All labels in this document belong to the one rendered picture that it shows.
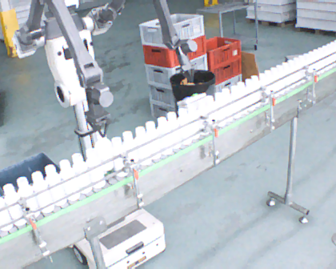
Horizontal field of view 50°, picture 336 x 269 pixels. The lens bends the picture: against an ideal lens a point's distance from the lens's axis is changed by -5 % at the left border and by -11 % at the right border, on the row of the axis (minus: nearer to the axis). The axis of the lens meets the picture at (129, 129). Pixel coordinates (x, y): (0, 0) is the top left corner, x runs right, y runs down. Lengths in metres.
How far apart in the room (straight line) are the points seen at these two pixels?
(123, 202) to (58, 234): 0.32
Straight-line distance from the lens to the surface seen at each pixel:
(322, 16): 7.94
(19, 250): 1.52
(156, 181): 1.71
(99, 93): 1.36
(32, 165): 2.08
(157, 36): 3.96
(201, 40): 4.28
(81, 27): 2.11
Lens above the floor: 1.87
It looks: 26 degrees down
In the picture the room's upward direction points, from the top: 9 degrees counter-clockwise
